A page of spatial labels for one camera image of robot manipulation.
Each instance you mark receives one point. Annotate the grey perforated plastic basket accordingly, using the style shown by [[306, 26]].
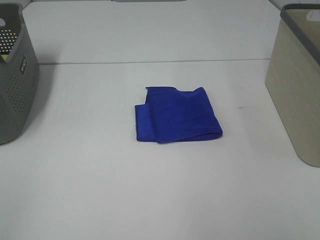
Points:
[[19, 72]]

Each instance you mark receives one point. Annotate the beige plastic basket grey rim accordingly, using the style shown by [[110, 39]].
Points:
[[293, 78]]

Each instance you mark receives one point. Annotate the blue towel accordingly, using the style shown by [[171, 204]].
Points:
[[171, 115]]

